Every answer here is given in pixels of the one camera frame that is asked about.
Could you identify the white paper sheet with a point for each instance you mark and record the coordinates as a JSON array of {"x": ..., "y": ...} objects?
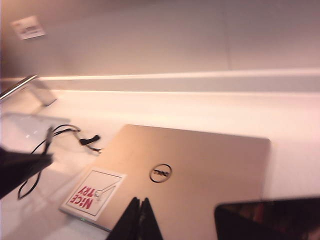
[{"x": 105, "y": 185}]

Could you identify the silver metal stand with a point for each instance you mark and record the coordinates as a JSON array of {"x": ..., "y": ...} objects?
[{"x": 45, "y": 93}]

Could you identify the black smartphone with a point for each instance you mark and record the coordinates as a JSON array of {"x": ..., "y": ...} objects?
[{"x": 270, "y": 220}]

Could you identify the white wall label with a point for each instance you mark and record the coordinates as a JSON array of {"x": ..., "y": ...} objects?
[{"x": 27, "y": 27}]

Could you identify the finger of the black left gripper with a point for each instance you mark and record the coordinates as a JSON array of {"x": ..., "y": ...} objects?
[
  {"x": 15, "y": 177},
  {"x": 20, "y": 158}
]

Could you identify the silver closed Dell laptop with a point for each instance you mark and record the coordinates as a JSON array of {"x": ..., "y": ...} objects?
[{"x": 200, "y": 155}]

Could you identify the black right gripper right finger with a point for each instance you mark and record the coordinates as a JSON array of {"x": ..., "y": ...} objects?
[{"x": 150, "y": 225}]

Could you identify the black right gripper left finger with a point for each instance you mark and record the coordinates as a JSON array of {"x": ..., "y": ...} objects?
[{"x": 127, "y": 222}]

